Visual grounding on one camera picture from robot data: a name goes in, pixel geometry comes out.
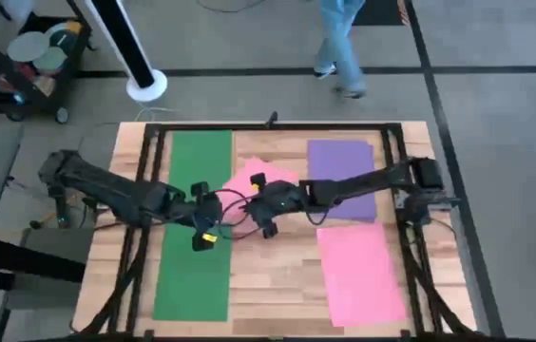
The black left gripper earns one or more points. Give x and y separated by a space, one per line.
197 211

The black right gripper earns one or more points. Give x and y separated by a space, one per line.
282 199

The pink paper sheet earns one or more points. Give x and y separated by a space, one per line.
275 172
360 275

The purple paper sheet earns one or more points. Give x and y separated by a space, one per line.
339 157

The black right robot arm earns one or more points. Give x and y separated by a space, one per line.
368 183

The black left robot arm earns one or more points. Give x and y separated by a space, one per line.
106 187

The white and black pole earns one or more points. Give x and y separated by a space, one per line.
147 90

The black control box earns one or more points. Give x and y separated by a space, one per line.
61 214

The person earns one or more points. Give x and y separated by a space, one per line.
339 43

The black wheeled cart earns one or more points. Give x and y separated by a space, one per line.
77 76

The small tan object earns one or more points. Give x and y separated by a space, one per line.
44 85

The pale green plate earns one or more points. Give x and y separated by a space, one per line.
51 62

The dark teal plate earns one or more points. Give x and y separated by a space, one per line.
66 42

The small yellow object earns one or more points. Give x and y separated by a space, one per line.
74 27

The black mat with orange edge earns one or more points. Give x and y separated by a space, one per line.
384 14

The small red object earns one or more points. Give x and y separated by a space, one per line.
25 71

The pale blue plate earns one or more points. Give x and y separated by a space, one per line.
28 46

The small black camera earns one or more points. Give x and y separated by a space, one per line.
273 119

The black metal table frame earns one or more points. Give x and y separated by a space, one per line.
344 127

